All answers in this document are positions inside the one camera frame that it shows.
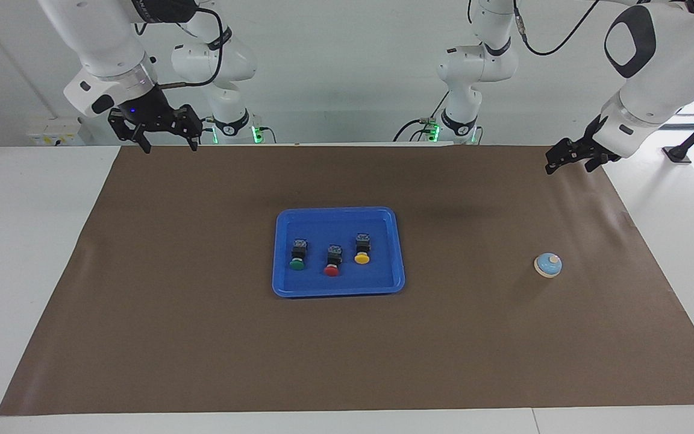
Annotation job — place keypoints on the red push button switch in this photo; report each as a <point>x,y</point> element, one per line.
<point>332,262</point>

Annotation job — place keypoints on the yellow push button switch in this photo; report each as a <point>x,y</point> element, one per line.
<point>362,250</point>

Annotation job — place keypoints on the white power outlet box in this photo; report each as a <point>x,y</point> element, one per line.
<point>55,132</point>

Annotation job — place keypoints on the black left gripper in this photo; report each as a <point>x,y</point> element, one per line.
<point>588,147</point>

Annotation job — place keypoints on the brown table mat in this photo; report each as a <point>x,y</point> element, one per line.
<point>202,349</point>

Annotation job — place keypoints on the blue plastic tray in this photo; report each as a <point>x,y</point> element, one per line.
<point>377,280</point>

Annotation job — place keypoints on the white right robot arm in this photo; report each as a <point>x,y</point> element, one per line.
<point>100,42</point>

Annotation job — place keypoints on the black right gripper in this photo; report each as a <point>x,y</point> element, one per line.
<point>154,117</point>

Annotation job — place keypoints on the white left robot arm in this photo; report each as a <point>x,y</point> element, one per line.
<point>479,66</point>

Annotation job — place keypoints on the light blue desk bell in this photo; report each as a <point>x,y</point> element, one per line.
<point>547,264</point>

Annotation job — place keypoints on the green push button switch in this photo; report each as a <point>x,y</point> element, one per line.
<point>298,256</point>

